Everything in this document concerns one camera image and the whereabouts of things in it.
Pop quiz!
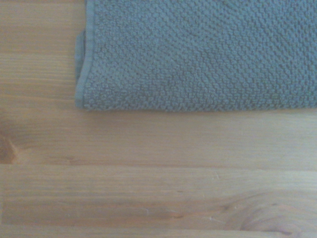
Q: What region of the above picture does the grey terry towel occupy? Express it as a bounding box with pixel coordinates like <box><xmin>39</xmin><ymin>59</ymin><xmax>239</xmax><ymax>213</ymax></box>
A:
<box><xmin>74</xmin><ymin>0</ymin><xmax>317</xmax><ymax>113</ymax></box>

